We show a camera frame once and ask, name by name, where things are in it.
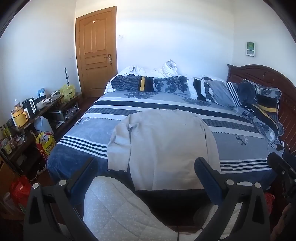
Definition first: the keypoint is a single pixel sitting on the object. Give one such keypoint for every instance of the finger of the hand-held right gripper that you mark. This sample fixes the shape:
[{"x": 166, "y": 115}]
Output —
[{"x": 278, "y": 163}]

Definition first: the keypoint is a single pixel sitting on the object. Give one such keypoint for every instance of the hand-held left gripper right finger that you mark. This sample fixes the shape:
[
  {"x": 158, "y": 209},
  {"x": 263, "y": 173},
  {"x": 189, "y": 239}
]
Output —
[{"x": 206, "y": 177}]

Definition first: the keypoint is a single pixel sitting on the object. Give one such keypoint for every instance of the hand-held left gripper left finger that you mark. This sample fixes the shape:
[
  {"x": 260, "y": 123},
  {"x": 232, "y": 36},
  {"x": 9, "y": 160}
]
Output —
[{"x": 82, "y": 177}]

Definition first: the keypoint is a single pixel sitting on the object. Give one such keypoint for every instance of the cream knit sweater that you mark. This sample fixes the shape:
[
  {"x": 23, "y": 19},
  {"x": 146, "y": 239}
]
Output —
[{"x": 166, "y": 148}]

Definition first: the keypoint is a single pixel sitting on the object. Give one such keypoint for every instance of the person's right forearm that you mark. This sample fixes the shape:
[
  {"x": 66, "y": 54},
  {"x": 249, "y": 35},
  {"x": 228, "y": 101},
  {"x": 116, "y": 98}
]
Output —
[{"x": 285, "y": 220}]

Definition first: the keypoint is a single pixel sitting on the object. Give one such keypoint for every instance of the small red bag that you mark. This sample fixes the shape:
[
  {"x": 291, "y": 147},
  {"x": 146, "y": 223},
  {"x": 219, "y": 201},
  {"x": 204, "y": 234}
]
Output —
[{"x": 269, "y": 199}]

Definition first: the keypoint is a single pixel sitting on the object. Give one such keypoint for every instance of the white power strip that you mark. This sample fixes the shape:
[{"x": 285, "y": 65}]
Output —
[{"x": 42, "y": 169}]

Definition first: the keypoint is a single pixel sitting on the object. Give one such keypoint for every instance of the yellow and red shopping bag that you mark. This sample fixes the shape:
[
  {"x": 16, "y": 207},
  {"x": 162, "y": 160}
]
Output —
[{"x": 46, "y": 146}]

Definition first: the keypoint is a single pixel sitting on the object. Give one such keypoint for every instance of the patterned blue pillow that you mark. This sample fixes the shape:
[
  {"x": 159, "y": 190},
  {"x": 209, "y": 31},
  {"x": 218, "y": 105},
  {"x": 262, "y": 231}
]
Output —
[{"x": 266, "y": 109}]

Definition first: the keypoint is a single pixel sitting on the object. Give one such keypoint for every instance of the red plastic bag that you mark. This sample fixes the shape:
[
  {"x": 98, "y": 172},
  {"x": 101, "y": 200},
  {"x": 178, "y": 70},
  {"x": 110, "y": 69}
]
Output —
[{"x": 20, "y": 192}]

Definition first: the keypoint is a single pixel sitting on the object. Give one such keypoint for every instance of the clear water jug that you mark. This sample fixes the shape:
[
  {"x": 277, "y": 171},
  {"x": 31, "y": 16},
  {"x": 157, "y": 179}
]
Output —
[{"x": 42, "y": 125}]

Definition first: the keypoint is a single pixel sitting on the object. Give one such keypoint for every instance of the dark wooden side shelf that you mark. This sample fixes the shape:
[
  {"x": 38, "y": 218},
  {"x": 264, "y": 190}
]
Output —
[{"x": 53, "y": 109}]

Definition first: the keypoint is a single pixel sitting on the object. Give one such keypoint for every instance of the dark blue garment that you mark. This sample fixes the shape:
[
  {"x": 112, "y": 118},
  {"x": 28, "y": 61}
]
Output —
[{"x": 248, "y": 92}]

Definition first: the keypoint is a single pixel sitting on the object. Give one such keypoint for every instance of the glass jar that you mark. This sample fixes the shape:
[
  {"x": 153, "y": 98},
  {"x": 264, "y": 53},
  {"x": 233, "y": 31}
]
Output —
[{"x": 6, "y": 147}]

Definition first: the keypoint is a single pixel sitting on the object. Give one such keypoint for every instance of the yellow plastic bag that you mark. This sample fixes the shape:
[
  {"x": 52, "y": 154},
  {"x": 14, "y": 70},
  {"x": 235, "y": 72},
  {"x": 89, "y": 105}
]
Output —
[{"x": 67, "y": 92}]

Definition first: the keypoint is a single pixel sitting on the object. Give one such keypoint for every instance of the yellow electric pot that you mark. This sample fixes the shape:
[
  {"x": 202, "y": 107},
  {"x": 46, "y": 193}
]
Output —
[{"x": 20, "y": 118}]

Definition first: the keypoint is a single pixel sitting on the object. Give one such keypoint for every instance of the grey striped garment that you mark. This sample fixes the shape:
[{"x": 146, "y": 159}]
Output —
[{"x": 219, "y": 91}]

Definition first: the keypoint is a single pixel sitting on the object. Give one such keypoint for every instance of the black and white kettle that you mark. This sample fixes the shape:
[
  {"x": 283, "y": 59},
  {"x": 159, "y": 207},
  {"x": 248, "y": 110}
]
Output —
[{"x": 29, "y": 105}]

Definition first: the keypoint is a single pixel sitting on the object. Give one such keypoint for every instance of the dark wooden headboard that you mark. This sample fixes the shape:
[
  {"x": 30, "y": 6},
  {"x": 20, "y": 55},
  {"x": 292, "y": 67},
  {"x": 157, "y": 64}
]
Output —
[{"x": 261, "y": 73}]

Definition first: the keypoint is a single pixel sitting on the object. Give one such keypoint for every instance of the clear plastic bottle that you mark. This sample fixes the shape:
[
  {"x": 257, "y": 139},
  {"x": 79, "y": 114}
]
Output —
[{"x": 16, "y": 104}]

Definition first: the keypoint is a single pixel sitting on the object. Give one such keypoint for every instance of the upright metal rod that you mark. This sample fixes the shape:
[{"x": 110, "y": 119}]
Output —
[{"x": 66, "y": 76}]

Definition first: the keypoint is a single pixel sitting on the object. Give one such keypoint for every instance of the rolled patterned blue quilt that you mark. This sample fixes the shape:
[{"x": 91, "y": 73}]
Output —
[{"x": 161, "y": 84}]

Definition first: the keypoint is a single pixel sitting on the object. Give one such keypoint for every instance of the white duvet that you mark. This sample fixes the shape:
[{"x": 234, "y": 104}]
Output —
[{"x": 168, "y": 68}]

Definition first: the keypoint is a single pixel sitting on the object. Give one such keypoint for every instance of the wooden door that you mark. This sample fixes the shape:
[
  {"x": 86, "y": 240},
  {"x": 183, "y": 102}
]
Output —
[{"x": 96, "y": 53}]

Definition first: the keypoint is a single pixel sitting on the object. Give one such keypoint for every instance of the white wall control panel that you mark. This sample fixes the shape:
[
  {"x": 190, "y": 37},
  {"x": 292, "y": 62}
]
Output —
[{"x": 250, "y": 48}]

